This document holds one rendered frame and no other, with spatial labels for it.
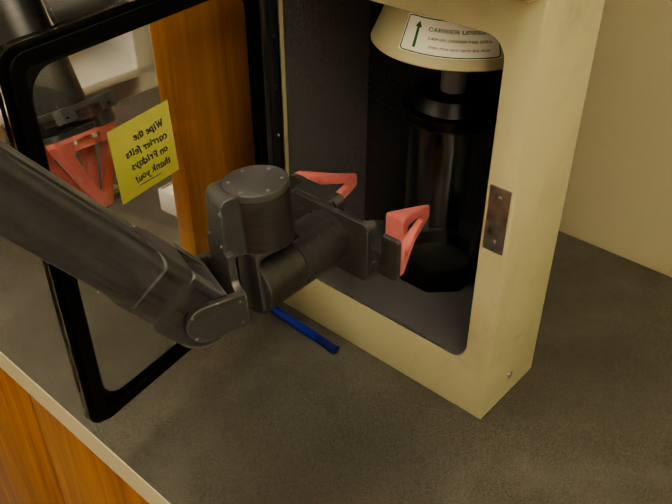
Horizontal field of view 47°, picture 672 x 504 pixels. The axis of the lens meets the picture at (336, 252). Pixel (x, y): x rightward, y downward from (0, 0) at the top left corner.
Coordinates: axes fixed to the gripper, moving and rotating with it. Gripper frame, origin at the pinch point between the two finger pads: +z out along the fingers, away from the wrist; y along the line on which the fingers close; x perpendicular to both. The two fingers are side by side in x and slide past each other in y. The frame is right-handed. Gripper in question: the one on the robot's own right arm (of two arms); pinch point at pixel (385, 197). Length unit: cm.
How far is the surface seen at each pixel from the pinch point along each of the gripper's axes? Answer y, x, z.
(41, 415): 37, 38, -28
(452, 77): -0.6, -10.2, 9.9
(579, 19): -14.7, -20.4, 6.8
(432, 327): -6.1, 15.5, 1.3
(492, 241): -13.2, -0.6, -0.3
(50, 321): 36.1, 22.5, -23.2
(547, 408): -19.3, 23.2, 6.0
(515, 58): -12.8, -18.5, 0.2
